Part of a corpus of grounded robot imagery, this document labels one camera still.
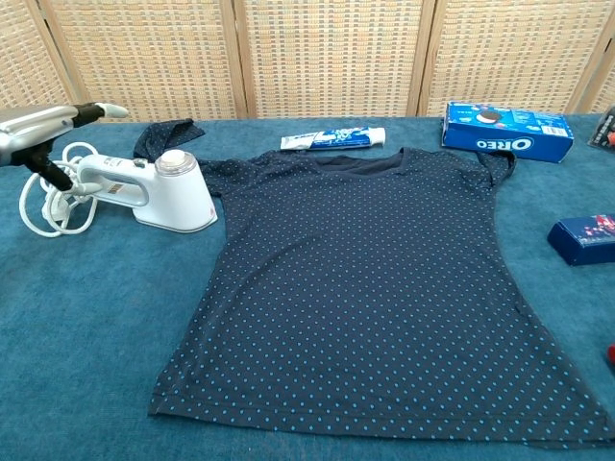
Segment white handheld steam iron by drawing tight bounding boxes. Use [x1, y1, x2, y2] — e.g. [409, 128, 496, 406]
[76, 149, 219, 235]

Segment navy polka dot shirt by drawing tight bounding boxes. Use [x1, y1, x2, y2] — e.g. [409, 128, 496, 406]
[133, 117, 615, 450]

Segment blue white toothpaste tube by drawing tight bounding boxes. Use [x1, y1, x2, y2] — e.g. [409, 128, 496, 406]
[281, 126, 387, 152]

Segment woven rattan folding screen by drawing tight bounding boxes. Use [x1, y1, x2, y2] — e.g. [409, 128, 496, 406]
[0, 0, 615, 140]

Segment blue Oreo cookie box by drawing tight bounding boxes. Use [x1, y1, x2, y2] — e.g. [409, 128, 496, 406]
[440, 100, 576, 164]

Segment dark blue patterned box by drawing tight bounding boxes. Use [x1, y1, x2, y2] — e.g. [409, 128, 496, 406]
[547, 213, 615, 267]

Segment clear pack of red caps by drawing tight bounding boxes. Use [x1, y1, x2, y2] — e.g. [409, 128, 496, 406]
[588, 109, 615, 153]

